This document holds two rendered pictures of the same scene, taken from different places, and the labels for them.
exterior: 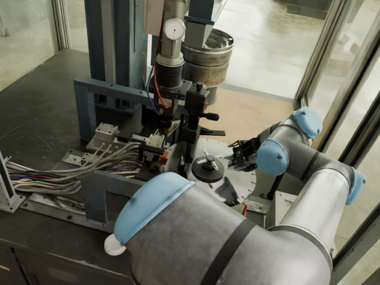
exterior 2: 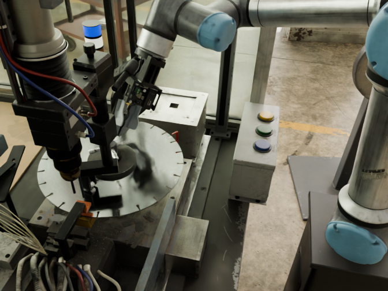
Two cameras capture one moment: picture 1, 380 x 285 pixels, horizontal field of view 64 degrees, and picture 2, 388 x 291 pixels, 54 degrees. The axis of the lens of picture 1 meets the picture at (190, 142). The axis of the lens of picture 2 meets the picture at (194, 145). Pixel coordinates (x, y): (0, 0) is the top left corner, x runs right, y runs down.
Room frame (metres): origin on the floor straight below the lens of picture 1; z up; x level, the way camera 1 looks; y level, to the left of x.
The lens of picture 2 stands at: (0.51, 0.56, 1.55)
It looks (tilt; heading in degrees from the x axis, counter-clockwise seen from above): 40 degrees down; 274
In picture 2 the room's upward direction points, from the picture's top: 2 degrees clockwise
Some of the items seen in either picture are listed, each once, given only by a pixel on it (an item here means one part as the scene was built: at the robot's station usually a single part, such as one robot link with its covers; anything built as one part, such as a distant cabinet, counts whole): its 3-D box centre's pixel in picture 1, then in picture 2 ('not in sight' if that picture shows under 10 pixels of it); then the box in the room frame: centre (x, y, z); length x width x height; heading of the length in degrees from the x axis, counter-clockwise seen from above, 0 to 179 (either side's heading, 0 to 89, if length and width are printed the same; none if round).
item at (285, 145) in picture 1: (285, 154); (210, 24); (0.54, -0.22, 1.23); 0.11 x 0.11 x 0.08; 59
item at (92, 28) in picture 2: not in sight; (92, 28); (0.85, -0.36, 1.14); 0.05 x 0.04 x 0.03; 173
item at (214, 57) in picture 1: (199, 69); not in sight; (1.53, 0.01, 0.93); 0.31 x 0.31 x 0.36
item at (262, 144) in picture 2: not in sight; (262, 146); (0.38, -0.24, 0.90); 0.04 x 0.04 x 0.02
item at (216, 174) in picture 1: (208, 166); (111, 157); (0.74, -0.07, 0.96); 0.11 x 0.11 x 0.03
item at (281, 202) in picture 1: (294, 231); (174, 125); (0.64, -0.40, 0.82); 0.18 x 0.18 x 0.15; 83
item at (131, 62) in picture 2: (206, 111); (116, 73); (0.70, -0.03, 1.21); 0.08 x 0.06 x 0.03; 83
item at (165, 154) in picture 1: (152, 156); (74, 228); (0.77, 0.12, 0.95); 0.10 x 0.03 x 0.07; 83
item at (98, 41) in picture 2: not in sight; (93, 40); (0.85, -0.36, 1.11); 0.05 x 0.04 x 0.03; 173
